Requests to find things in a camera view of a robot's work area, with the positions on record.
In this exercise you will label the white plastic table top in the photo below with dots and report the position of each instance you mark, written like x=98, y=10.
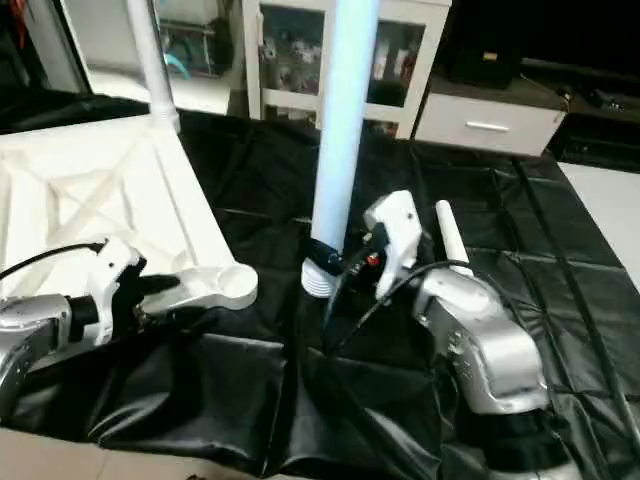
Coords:
x=75, y=200

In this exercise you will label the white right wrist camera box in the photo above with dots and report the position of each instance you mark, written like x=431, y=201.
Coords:
x=400, y=225

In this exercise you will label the black mat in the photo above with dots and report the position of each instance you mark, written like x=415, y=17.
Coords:
x=450, y=175

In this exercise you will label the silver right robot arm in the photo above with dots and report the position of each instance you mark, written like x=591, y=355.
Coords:
x=475, y=325

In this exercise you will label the light blue plastic stand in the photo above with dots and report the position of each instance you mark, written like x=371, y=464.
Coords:
x=175, y=60

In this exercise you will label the black TV stand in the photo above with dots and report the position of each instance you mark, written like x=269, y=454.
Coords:
x=600, y=90

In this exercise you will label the white glass-door cabinet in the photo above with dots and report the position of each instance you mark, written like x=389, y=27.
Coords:
x=251, y=60

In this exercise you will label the white drawer unit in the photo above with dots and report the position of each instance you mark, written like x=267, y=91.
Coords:
x=450, y=120

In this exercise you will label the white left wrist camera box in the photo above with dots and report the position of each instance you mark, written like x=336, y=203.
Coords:
x=112, y=265

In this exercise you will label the black box with orange label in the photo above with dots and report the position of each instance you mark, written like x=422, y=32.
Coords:
x=475, y=75

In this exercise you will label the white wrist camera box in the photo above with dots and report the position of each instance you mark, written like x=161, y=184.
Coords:
x=400, y=225
x=112, y=265

